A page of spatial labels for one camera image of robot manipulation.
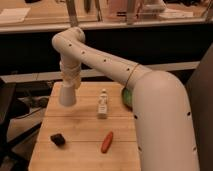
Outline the black eraser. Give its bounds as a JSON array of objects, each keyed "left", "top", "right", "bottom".
[{"left": 50, "top": 134, "right": 65, "bottom": 146}]

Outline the white ceramic cup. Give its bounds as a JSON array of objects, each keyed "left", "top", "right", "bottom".
[{"left": 59, "top": 85, "right": 76, "bottom": 107}]

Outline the small white bottle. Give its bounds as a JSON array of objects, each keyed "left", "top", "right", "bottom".
[{"left": 97, "top": 89, "right": 108, "bottom": 119}]

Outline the black chair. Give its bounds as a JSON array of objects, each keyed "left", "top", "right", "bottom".
[{"left": 0, "top": 78, "right": 29, "bottom": 157}]

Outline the green bowl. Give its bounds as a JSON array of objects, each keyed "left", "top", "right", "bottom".
[{"left": 121, "top": 88, "right": 132, "bottom": 108}]

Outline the orange carrot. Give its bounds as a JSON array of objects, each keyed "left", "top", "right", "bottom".
[{"left": 101, "top": 132, "right": 113, "bottom": 153}]

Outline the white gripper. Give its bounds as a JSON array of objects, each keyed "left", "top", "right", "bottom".
[{"left": 60, "top": 62, "right": 81, "bottom": 89}]

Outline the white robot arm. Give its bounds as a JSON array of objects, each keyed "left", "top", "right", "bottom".
[{"left": 52, "top": 27, "right": 200, "bottom": 171}]

